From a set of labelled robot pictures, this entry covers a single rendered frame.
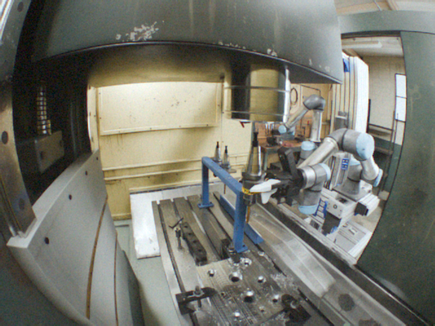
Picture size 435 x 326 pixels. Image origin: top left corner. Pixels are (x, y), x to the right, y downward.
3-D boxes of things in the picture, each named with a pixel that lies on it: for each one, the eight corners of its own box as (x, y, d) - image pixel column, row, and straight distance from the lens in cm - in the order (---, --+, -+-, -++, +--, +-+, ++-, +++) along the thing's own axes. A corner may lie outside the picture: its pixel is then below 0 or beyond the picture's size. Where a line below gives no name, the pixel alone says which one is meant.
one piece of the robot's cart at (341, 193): (347, 186, 166) (349, 180, 164) (368, 196, 159) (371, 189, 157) (326, 196, 136) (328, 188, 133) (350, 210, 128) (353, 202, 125)
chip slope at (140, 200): (228, 202, 179) (230, 178, 168) (272, 248, 134) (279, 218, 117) (135, 218, 166) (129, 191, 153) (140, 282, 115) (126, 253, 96)
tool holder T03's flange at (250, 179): (235, 178, 50) (236, 169, 49) (253, 174, 53) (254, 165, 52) (250, 187, 45) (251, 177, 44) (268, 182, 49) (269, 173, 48)
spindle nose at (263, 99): (211, 117, 47) (212, 71, 48) (259, 116, 57) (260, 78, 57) (252, 123, 34) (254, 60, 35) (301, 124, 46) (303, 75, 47)
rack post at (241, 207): (243, 243, 93) (249, 190, 76) (248, 249, 90) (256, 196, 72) (224, 249, 89) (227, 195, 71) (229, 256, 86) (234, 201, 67)
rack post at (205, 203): (211, 202, 125) (211, 160, 112) (213, 206, 120) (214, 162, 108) (197, 204, 122) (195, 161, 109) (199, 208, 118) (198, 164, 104)
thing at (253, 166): (241, 169, 48) (243, 144, 47) (254, 167, 51) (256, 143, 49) (252, 175, 45) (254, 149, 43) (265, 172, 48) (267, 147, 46)
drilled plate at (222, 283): (248, 259, 80) (250, 251, 77) (289, 308, 69) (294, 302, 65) (195, 275, 74) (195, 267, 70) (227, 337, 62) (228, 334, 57)
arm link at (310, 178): (316, 169, 62) (300, 162, 67) (308, 171, 58) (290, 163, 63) (312, 191, 64) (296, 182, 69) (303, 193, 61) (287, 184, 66)
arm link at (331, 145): (333, 121, 105) (270, 176, 79) (349, 124, 100) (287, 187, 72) (336, 138, 111) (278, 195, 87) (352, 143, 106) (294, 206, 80)
